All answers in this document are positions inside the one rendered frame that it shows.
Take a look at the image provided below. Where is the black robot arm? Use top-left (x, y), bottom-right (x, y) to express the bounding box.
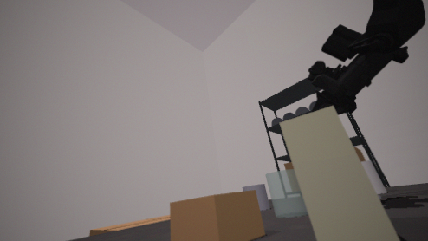
top-left (308, 0), bottom-right (425, 81)

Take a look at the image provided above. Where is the brown cardboard box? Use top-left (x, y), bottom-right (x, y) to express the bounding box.
top-left (170, 190), bottom-right (265, 241)

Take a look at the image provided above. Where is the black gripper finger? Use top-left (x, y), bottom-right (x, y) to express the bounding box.
top-left (311, 90), bottom-right (341, 112)
top-left (335, 107), bottom-right (347, 115)

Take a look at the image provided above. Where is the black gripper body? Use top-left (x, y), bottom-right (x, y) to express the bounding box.
top-left (311, 64), bottom-right (375, 114)

